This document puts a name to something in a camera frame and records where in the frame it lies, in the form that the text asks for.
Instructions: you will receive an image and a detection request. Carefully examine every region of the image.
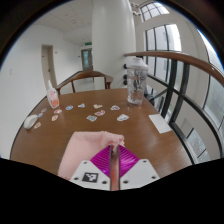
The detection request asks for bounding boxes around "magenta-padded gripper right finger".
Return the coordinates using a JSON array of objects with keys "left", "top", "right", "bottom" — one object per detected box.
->
[{"left": 117, "top": 145, "right": 161, "bottom": 191}]

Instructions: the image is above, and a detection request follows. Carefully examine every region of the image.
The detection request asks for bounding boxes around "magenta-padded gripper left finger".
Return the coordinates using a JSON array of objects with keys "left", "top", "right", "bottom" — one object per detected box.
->
[{"left": 69, "top": 145, "right": 112, "bottom": 191}]

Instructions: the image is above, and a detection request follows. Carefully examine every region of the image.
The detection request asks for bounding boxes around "pink towel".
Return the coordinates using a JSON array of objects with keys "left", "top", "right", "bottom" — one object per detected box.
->
[{"left": 57, "top": 130, "right": 126, "bottom": 192}]

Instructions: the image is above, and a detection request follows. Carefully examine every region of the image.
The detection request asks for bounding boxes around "white paper sheet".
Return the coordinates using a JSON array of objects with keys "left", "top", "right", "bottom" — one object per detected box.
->
[{"left": 148, "top": 113, "right": 173, "bottom": 135}]

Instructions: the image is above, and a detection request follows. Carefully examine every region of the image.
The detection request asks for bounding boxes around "white bottle with orange label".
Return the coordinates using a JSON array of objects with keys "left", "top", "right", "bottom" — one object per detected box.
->
[{"left": 45, "top": 79, "right": 61, "bottom": 110}]

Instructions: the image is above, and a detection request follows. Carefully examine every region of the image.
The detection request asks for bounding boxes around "clear shaker bottle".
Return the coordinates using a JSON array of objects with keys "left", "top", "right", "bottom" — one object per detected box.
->
[{"left": 125, "top": 56, "right": 150, "bottom": 107}]

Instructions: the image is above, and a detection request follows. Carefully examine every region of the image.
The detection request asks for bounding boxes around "wooden chair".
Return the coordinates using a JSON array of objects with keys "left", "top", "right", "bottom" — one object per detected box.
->
[{"left": 55, "top": 70, "right": 115, "bottom": 96}]

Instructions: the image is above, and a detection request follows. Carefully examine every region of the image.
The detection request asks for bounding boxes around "large curved window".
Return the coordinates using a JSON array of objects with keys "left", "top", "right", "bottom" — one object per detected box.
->
[{"left": 181, "top": 29, "right": 224, "bottom": 165}]

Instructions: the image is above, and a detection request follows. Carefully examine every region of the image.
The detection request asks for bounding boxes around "glass double door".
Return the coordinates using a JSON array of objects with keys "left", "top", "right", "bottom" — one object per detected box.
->
[{"left": 80, "top": 48, "right": 94, "bottom": 72}]

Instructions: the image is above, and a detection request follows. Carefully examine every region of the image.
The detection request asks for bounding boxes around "side doorway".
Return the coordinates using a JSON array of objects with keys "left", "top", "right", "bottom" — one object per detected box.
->
[{"left": 40, "top": 44, "right": 58, "bottom": 90}]

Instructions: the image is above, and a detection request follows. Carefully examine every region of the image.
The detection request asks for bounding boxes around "wooden handrail with black posts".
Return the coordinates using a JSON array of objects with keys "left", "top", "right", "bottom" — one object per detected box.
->
[{"left": 124, "top": 50, "right": 224, "bottom": 165}]

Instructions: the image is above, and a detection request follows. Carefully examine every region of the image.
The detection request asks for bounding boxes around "tall paned window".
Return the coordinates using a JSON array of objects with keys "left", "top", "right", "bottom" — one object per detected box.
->
[{"left": 144, "top": 23, "right": 183, "bottom": 85}]

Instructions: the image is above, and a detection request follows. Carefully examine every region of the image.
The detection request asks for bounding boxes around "high paned window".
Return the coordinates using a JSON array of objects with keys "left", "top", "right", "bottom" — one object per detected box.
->
[{"left": 139, "top": 2, "right": 171, "bottom": 22}]

